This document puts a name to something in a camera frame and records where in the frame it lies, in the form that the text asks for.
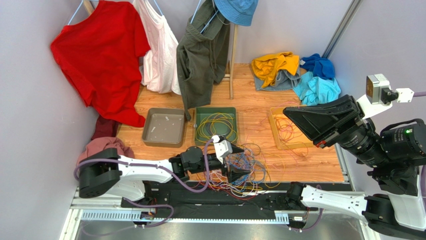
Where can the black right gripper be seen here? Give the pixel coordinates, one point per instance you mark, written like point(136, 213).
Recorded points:
point(342, 124)

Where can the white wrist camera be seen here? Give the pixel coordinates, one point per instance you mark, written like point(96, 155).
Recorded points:
point(222, 147)
point(379, 96)

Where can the aluminium corner profile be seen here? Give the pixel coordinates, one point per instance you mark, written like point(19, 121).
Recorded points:
point(342, 27)

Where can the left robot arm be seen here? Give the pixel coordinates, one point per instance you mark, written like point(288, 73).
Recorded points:
point(107, 172)

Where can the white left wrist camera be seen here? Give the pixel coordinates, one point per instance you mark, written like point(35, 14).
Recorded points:
point(222, 147)

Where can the wooden clothes rack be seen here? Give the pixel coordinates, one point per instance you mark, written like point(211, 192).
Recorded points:
point(230, 67)

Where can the blue bucket hat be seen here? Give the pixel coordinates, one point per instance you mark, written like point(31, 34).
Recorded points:
point(238, 12)

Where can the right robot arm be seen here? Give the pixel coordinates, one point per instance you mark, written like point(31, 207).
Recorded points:
point(396, 157)

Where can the dark blue crumpled cloth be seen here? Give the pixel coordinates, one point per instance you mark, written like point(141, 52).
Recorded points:
point(319, 66)

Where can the white pink hanging garment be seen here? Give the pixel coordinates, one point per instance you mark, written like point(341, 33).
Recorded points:
point(159, 69)

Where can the yellow plastic tray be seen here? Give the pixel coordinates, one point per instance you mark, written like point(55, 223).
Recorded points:
point(286, 134)

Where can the dusty pink crumpled cloth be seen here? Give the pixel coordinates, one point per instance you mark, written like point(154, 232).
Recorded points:
point(99, 144)

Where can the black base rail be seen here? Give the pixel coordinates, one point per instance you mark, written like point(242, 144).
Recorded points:
point(214, 204)

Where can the maroon cloth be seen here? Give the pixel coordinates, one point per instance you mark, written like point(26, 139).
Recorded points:
point(105, 128)

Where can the olive green hanging garment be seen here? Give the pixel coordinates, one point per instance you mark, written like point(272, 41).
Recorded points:
point(202, 56)

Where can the red t-shirt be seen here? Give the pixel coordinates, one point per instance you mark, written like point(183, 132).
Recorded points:
point(100, 58)

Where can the green metal tray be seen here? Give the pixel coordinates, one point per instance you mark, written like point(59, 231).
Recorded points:
point(210, 121)

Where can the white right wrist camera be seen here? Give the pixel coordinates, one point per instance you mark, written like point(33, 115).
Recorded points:
point(379, 96)

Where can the cyan crumpled cloth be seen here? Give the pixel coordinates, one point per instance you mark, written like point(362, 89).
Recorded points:
point(313, 90)

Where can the yellow crumpled cloth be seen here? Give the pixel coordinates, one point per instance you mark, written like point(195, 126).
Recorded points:
point(266, 67)

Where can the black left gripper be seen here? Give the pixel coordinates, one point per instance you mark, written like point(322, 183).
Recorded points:
point(234, 173)

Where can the tan metal tray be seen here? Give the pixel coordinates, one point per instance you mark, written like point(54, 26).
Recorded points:
point(164, 127)

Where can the grey crumpled cloth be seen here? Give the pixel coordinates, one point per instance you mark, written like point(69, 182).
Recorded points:
point(283, 81)

